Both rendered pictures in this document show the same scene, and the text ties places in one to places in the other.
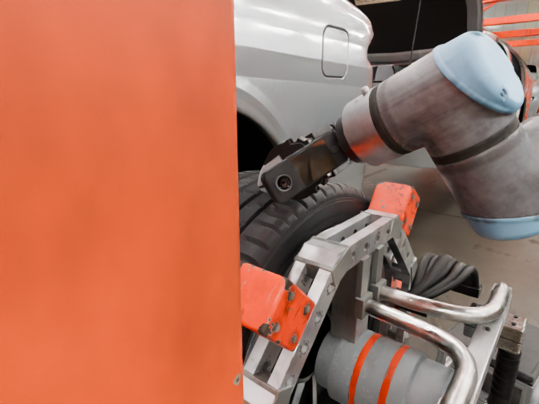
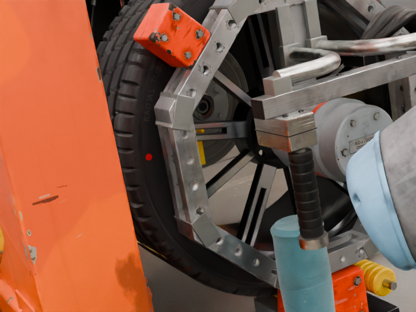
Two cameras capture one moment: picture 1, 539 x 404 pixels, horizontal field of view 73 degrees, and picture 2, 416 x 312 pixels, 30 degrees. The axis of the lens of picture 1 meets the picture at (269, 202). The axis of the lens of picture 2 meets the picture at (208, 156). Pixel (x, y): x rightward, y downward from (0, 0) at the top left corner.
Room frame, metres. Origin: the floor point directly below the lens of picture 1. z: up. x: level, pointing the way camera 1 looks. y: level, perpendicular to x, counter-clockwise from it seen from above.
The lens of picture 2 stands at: (-0.74, -0.54, 1.19)
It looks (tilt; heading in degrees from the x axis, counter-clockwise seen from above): 15 degrees down; 24
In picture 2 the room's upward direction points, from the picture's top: 10 degrees counter-clockwise
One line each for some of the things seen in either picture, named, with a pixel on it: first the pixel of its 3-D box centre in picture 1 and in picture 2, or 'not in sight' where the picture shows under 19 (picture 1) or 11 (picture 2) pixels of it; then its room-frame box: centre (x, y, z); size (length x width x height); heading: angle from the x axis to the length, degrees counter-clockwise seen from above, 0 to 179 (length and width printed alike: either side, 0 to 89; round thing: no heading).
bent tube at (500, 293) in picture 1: (443, 275); (379, 21); (0.58, -0.30, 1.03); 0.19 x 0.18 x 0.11; 50
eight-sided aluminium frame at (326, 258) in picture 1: (346, 361); (304, 132); (0.58, -0.15, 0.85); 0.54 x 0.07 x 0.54; 140
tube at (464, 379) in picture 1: (401, 329); (282, 46); (0.43, -0.18, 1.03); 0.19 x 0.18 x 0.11; 50
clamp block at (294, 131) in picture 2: not in sight; (285, 127); (0.32, -0.20, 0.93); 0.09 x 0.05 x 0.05; 50
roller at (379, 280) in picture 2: not in sight; (346, 266); (0.74, -0.15, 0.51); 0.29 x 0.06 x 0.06; 50
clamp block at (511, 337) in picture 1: (494, 326); not in sight; (0.58, -0.41, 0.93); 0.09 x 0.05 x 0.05; 50
